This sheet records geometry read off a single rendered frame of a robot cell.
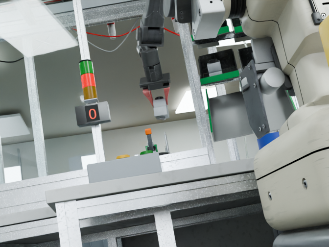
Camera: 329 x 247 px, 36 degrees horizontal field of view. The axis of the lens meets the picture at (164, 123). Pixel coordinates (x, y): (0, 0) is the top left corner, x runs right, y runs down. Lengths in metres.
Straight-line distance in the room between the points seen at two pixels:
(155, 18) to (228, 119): 0.42
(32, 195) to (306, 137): 1.12
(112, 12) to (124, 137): 7.29
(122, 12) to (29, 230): 1.79
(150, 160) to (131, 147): 8.70
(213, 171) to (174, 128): 9.17
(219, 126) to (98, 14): 1.51
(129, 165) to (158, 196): 0.31
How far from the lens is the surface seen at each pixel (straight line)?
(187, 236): 3.18
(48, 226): 1.48
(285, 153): 0.63
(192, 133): 10.37
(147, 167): 1.45
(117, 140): 10.17
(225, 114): 1.75
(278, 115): 1.73
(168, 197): 1.16
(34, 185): 1.57
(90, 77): 1.90
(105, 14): 3.02
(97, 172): 1.46
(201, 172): 1.16
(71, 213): 1.15
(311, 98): 1.01
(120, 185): 1.14
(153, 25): 1.60
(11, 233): 1.51
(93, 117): 1.85
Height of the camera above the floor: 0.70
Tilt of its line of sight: 13 degrees up
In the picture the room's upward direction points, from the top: 10 degrees counter-clockwise
